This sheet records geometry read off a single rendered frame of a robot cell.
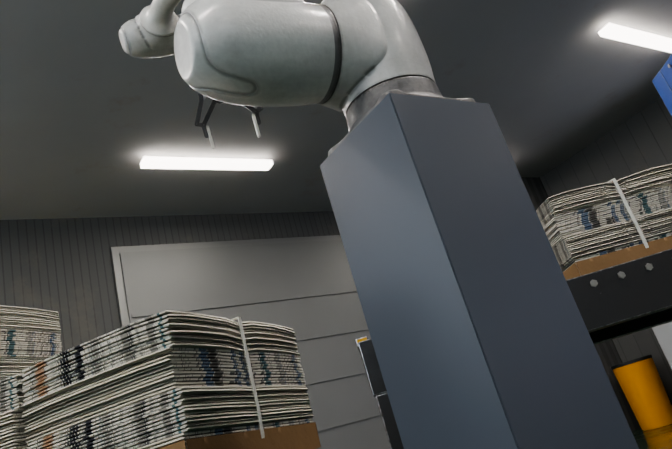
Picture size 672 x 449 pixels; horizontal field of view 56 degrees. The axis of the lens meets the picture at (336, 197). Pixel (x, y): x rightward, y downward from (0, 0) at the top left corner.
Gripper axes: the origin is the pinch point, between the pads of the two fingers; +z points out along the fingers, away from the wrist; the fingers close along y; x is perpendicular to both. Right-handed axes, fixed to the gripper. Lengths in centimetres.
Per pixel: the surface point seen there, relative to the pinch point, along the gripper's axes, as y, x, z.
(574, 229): 72, -45, 44
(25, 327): -57, -39, 28
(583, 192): 79, -41, 36
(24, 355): -58, -43, 34
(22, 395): -47, -82, 31
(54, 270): -159, 413, 64
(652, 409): 375, 382, 379
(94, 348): -34, -89, 26
